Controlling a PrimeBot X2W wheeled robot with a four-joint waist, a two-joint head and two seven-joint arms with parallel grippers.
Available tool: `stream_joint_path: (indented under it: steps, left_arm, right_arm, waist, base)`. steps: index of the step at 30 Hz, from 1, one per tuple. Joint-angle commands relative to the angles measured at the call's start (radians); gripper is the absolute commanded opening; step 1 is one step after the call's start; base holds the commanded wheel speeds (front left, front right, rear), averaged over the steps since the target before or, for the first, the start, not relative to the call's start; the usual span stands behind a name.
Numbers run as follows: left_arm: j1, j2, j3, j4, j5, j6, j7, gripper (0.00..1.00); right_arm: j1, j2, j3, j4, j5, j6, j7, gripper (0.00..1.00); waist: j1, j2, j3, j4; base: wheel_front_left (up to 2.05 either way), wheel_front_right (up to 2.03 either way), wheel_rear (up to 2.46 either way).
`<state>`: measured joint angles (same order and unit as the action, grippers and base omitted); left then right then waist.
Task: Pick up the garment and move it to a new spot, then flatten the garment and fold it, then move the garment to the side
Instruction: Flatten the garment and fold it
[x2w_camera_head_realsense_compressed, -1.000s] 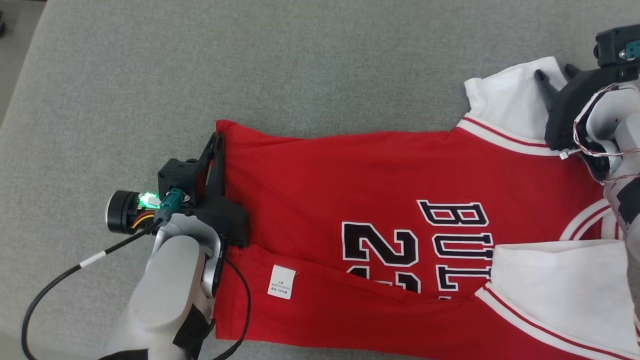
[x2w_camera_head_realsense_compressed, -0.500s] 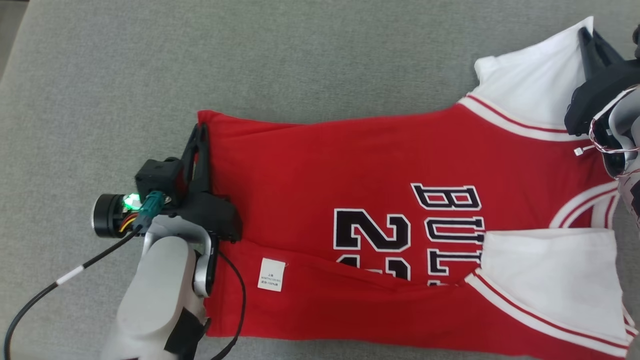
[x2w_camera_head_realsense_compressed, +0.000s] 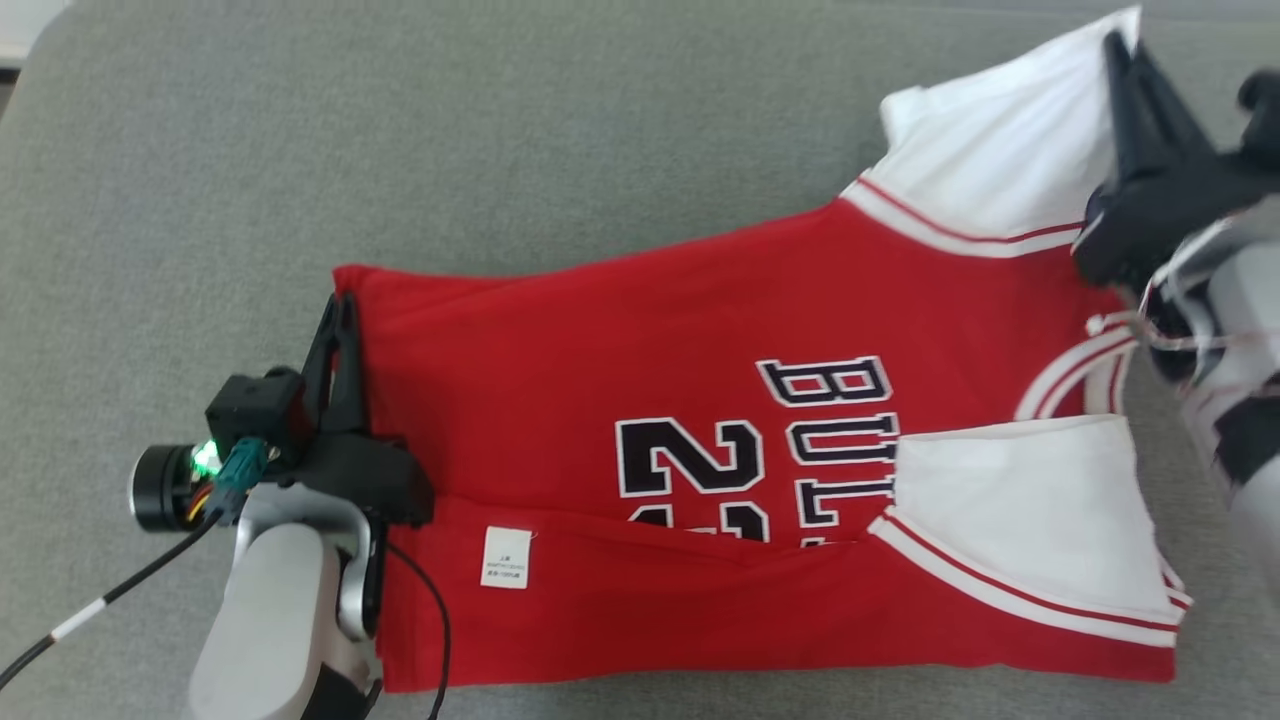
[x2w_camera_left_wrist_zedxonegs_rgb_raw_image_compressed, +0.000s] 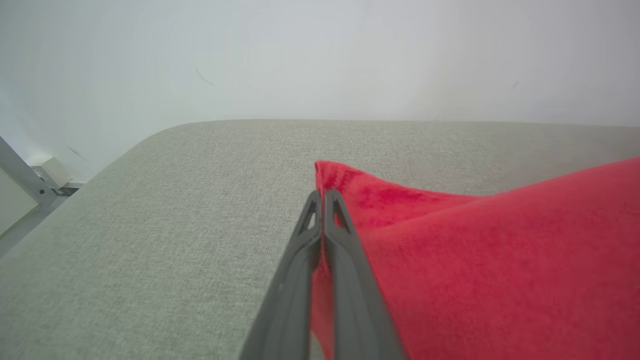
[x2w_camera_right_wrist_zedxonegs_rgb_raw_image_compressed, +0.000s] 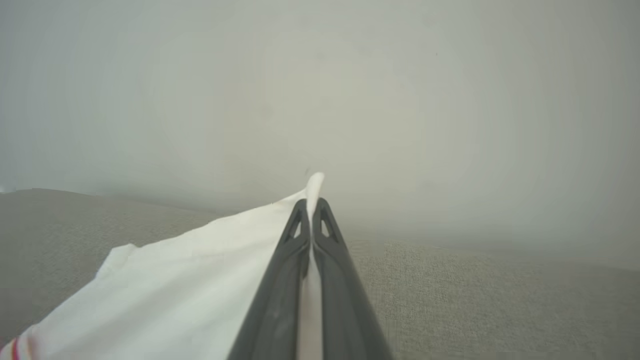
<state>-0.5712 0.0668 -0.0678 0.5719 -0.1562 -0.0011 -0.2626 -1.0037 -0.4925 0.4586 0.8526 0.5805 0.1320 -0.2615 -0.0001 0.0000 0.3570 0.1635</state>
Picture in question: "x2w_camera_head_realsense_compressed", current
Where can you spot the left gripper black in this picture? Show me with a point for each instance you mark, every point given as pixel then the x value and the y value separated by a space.
pixel 375 475

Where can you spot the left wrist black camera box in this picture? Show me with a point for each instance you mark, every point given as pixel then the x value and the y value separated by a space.
pixel 255 415

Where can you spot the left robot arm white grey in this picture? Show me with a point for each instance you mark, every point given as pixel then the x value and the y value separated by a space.
pixel 280 610

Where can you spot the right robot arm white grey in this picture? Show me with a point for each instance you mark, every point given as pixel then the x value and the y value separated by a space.
pixel 1240 350

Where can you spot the red and white basketball jersey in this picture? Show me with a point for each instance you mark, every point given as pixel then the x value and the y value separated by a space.
pixel 600 400

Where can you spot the left wrist black round housing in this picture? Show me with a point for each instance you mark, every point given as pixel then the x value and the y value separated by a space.
pixel 160 490

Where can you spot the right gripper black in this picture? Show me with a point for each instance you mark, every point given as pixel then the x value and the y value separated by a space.
pixel 1150 220

